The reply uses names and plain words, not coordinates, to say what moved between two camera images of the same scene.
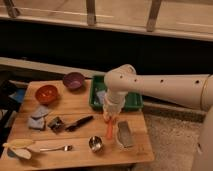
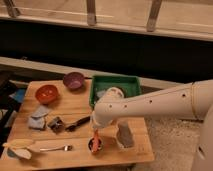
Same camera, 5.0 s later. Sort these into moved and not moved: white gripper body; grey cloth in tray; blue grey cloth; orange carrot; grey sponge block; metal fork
Moved: white gripper body; orange carrot
Not moved: blue grey cloth; grey sponge block; grey cloth in tray; metal fork
